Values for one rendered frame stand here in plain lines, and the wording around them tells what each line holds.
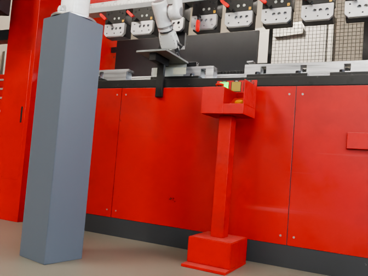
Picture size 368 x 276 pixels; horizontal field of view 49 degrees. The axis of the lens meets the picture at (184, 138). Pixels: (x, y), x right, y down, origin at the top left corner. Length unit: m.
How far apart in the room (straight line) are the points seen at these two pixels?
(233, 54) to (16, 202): 1.67
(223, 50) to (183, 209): 1.21
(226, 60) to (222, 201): 1.26
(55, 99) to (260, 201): 1.02
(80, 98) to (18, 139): 1.01
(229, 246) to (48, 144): 0.84
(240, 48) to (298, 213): 1.30
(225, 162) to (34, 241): 0.85
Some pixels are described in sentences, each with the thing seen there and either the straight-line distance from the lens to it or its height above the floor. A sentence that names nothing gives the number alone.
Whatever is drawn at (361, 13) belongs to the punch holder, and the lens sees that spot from 2.12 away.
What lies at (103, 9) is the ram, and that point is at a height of 1.35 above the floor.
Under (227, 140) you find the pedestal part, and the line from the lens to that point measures 1.79.
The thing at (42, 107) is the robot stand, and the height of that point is 0.61.
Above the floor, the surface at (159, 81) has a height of 0.86.
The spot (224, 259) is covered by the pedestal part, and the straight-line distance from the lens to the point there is 1.74.
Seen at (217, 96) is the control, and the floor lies 0.73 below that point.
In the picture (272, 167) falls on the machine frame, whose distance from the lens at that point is 1.93.
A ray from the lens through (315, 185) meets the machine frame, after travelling 1.89.
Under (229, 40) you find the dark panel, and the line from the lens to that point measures 2.83.
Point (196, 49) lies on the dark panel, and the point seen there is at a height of 1.23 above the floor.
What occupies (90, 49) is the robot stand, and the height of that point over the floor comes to 0.88.
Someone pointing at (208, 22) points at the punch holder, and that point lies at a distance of 2.30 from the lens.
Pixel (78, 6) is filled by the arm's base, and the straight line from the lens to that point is 1.83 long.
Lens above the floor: 0.43
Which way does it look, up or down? 3 degrees up
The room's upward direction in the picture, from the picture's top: 5 degrees clockwise
